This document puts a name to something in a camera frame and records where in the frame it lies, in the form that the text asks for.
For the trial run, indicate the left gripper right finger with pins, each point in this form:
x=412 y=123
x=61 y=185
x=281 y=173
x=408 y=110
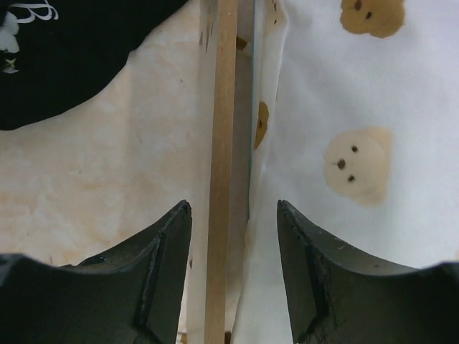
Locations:
x=337 y=293

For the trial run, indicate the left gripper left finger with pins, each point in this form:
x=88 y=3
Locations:
x=130 y=293

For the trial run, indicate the bear print white cushion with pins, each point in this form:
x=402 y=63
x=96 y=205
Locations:
x=355 y=122

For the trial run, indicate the wooden pet bed frame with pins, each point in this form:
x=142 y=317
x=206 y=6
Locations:
x=226 y=82

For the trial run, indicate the black cloth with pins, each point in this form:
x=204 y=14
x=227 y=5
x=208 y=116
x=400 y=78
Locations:
x=57 y=54

